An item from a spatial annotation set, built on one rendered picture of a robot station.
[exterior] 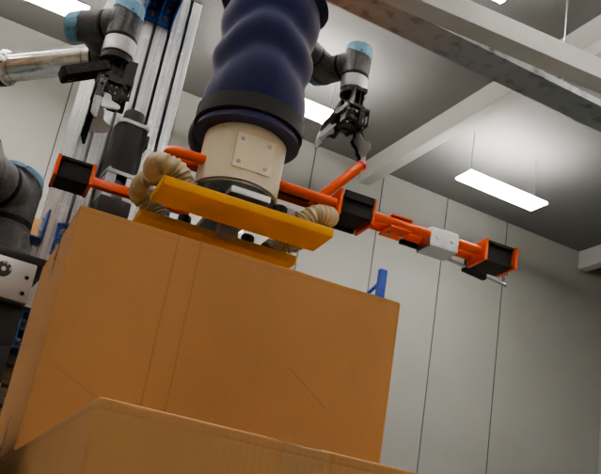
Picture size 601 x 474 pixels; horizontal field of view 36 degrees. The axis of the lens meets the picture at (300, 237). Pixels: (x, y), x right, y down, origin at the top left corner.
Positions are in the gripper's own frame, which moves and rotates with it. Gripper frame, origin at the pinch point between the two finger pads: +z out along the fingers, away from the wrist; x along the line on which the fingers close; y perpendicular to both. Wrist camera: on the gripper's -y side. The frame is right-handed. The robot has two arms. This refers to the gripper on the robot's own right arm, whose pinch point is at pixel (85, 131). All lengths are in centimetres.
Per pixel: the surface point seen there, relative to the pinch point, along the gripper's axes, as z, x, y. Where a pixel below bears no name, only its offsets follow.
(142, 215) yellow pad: 23.8, -21.4, 13.8
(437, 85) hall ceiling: -492, 630, 398
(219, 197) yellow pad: 24, -40, 24
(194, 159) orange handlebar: 12.1, -28.6, 19.9
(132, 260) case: 42, -47, 10
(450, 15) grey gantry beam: -181, 136, 154
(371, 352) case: 46, -46, 55
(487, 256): 12, -29, 87
